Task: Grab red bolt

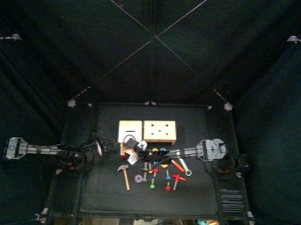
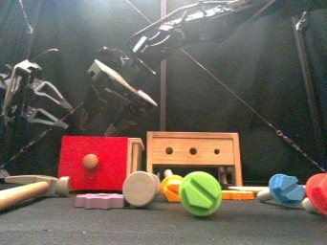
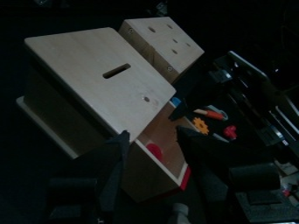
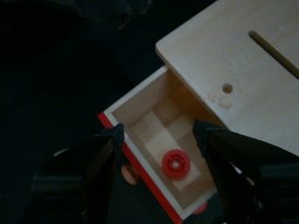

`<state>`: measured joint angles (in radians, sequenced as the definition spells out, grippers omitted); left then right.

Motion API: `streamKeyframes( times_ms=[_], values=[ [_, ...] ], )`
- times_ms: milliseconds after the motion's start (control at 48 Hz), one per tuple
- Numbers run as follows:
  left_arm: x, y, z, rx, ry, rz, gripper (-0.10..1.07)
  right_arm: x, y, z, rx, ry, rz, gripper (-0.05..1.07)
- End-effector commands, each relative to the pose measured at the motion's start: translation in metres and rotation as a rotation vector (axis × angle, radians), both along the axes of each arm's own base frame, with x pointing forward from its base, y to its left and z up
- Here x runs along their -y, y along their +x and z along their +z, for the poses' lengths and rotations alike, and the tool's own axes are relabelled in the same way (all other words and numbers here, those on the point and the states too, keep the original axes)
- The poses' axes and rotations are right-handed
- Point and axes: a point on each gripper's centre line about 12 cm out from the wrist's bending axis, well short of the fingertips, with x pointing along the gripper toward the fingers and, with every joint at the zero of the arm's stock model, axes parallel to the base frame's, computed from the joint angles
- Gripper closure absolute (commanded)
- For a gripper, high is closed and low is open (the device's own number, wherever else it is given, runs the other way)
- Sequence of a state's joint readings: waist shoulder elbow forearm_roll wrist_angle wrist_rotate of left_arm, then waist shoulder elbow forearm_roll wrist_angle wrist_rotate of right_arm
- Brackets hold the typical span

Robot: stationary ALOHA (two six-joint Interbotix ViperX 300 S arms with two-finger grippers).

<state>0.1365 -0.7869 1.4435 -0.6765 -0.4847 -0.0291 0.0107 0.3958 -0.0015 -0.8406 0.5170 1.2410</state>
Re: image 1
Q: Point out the grey toy bolt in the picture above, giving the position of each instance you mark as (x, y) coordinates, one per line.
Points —
(144, 167)

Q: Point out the red T-shaped toy bolt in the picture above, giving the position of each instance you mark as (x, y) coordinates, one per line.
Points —
(177, 178)

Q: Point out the metal frame corner bracket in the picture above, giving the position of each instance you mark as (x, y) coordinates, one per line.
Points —
(227, 106)
(293, 39)
(71, 103)
(150, 103)

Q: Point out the small red-headed toy bolt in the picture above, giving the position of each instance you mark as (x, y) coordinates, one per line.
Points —
(169, 187)

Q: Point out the blue-headed toy bolt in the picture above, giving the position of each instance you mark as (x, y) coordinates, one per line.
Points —
(167, 176)

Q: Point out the white printed label sticker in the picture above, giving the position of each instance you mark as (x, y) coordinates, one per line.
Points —
(230, 199)

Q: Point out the blue round toy nut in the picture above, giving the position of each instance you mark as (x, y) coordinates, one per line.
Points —
(162, 149)

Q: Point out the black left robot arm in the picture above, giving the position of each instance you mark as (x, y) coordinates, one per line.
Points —
(36, 150)

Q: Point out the green-headed toy bolt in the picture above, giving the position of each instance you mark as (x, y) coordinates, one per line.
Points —
(152, 184)

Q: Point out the purple toy gear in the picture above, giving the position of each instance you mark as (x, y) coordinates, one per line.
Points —
(138, 178)

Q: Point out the wooden box with round holes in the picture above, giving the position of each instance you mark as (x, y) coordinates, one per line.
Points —
(159, 131)

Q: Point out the orange toy screwdriver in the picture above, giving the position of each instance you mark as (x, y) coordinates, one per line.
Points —
(178, 165)

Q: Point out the yellow round toy nut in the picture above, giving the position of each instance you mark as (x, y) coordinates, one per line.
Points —
(154, 150)

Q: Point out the white toy wrench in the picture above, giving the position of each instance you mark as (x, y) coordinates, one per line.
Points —
(185, 167)

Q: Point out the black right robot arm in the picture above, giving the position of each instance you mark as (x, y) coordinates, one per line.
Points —
(209, 150)

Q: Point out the wooden box with slot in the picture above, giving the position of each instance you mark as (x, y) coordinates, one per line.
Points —
(130, 129)

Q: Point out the wooden toy hammer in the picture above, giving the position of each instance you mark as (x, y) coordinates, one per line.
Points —
(126, 177)

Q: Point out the red wooden toy piece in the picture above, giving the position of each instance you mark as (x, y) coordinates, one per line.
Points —
(123, 150)

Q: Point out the metal table corner clamp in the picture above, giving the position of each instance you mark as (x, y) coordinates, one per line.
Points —
(40, 216)

